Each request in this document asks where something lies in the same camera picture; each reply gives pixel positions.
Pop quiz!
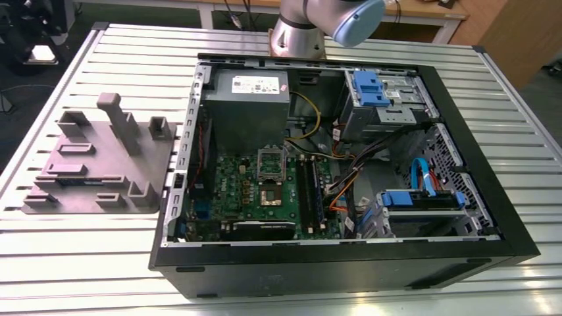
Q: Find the metal socket cover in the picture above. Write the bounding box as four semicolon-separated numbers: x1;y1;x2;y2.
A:
256;147;290;182

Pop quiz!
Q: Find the black office chair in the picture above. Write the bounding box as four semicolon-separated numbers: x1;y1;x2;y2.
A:
7;64;63;77

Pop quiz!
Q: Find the grey parts rack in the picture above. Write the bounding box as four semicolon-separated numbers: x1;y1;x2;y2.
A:
20;92;179;215

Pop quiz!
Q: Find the RAM stick on rack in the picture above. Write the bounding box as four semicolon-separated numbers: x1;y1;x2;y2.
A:
55;178;105;186

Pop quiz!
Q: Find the grey power supply unit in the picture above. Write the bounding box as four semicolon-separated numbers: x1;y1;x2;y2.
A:
200;68;291;147

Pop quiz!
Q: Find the green motherboard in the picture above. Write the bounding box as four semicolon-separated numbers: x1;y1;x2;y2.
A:
181;153;344;243

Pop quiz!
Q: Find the blue plastic drive carrier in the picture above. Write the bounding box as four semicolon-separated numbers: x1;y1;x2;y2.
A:
352;70;394;108

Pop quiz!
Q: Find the black graphics card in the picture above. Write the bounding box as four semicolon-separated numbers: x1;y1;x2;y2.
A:
219;219;298;242

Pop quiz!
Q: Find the silver drive cage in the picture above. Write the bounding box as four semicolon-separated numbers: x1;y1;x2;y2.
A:
340;67;440;142

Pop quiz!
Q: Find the wooden desk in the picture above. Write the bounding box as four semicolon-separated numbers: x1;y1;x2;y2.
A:
72;0;470;43

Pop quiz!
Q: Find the hard disk in blue carrier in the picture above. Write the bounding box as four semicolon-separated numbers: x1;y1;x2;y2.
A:
379;190;467;211

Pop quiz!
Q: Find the black open PC case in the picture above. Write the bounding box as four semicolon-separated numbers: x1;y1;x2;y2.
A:
148;52;541;299

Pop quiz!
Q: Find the silver disk bay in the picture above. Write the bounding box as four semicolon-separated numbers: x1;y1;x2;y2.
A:
375;189;495;238

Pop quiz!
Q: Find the wooden cabinet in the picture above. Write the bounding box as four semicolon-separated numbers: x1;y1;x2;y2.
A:
447;0;562;90

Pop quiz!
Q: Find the cable with metal plug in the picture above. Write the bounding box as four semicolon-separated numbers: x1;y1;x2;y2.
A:
223;0;243;31

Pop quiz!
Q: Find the yellow wire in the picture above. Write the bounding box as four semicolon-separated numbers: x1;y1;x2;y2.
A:
283;91;322;143

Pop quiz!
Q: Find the grey white wire bundle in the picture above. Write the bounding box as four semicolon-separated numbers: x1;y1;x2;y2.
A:
287;140;352;161

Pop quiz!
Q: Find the black cable bundle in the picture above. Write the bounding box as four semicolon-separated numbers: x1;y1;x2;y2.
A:
327;120;438;195

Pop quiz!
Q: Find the orange wire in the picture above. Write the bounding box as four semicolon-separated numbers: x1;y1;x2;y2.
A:
327;184;355;213

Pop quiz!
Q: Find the blue flat data wire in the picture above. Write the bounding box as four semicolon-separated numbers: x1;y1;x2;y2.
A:
411;157;440;198

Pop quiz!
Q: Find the red wire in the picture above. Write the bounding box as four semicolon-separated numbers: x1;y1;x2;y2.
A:
427;171;446;195

